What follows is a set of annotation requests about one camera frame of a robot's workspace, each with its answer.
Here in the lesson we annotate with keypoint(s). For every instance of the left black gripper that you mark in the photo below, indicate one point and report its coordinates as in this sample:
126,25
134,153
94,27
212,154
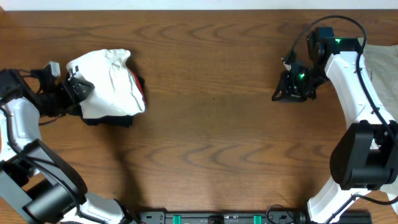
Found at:
68,92

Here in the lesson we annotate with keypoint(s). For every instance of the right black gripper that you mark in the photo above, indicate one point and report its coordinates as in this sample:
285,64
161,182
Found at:
288,93

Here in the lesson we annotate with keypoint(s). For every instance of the white t-shirt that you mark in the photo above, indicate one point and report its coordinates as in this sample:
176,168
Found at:
116,89

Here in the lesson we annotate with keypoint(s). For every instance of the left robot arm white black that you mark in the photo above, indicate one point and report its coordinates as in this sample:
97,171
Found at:
35,181

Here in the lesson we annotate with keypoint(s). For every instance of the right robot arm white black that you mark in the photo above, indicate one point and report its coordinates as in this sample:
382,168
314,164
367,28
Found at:
364,162

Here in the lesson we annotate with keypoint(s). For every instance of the black folded garment red trim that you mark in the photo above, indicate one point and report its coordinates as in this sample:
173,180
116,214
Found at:
122,121

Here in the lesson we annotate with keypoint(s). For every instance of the grey beige garment pile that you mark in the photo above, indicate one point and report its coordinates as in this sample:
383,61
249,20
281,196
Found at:
381,65

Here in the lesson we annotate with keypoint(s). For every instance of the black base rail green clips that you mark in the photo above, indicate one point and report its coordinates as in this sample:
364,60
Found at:
276,216

